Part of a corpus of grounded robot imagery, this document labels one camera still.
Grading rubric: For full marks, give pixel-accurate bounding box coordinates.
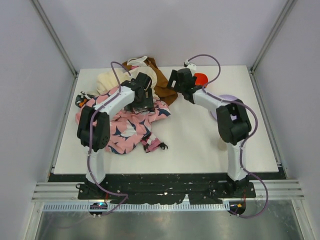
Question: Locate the brown cloth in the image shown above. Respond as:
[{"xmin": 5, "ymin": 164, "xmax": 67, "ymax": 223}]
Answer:
[{"xmin": 122, "ymin": 56, "xmax": 178, "ymax": 106}]

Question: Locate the pink shark print cloth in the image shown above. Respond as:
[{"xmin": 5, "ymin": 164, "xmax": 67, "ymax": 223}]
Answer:
[{"xmin": 86, "ymin": 86, "xmax": 172, "ymax": 155}]

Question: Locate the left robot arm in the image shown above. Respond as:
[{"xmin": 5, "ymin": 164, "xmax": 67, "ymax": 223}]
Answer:
[{"xmin": 77, "ymin": 72, "xmax": 154, "ymax": 185}]

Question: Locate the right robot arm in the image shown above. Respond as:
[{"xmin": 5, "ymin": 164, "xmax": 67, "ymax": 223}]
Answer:
[{"xmin": 167, "ymin": 68, "xmax": 252, "ymax": 194}]

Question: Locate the cream cloth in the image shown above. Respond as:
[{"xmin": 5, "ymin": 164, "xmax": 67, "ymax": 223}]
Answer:
[{"xmin": 96, "ymin": 62, "xmax": 141, "ymax": 95}]

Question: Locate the pink camouflage cloth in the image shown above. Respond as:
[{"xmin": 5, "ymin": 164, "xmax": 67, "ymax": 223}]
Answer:
[{"xmin": 140, "ymin": 132, "xmax": 168, "ymax": 153}]

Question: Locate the dark patterned cloth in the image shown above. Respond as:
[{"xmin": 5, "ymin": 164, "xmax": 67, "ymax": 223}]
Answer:
[{"xmin": 75, "ymin": 91, "xmax": 94, "ymax": 108}]

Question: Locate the orange plastic cup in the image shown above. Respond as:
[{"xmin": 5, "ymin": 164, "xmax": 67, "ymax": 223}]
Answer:
[{"xmin": 194, "ymin": 72, "xmax": 209, "ymax": 87}]

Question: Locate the purple plastic plate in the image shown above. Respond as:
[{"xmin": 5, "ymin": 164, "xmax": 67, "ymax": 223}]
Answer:
[{"xmin": 209, "ymin": 94, "xmax": 248, "ymax": 122}]

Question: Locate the beige paper cup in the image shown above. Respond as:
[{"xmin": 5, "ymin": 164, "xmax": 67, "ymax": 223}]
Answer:
[{"xmin": 217, "ymin": 137, "xmax": 227, "ymax": 151}]

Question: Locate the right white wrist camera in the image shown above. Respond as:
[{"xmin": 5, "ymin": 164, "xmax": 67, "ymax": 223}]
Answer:
[{"xmin": 183, "ymin": 59, "xmax": 197, "ymax": 71}]

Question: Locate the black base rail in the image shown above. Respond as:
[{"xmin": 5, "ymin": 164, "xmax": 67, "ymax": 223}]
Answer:
[{"xmin": 48, "ymin": 168, "xmax": 286, "ymax": 205}]

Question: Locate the white slotted cable duct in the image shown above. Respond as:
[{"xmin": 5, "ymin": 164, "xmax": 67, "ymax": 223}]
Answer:
[{"xmin": 42, "ymin": 201, "xmax": 230, "ymax": 212}]

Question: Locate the left aluminium frame post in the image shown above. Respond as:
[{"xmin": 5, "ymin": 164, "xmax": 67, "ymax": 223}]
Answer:
[{"xmin": 29, "ymin": 0, "xmax": 80, "ymax": 77}]

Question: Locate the aluminium frame post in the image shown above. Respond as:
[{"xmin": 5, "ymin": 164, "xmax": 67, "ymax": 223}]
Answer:
[
  {"xmin": 29, "ymin": 0, "xmax": 80, "ymax": 77},
  {"xmin": 249, "ymin": 0, "xmax": 298, "ymax": 75}
]

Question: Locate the right aluminium frame post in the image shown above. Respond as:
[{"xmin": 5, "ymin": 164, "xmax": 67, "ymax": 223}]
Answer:
[{"xmin": 249, "ymin": 0, "xmax": 298, "ymax": 75}]

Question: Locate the aluminium front frame rail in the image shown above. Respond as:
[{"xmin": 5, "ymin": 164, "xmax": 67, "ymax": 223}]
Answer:
[{"xmin": 31, "ymin": 179, "xmax": 305, "ymax": 202}]

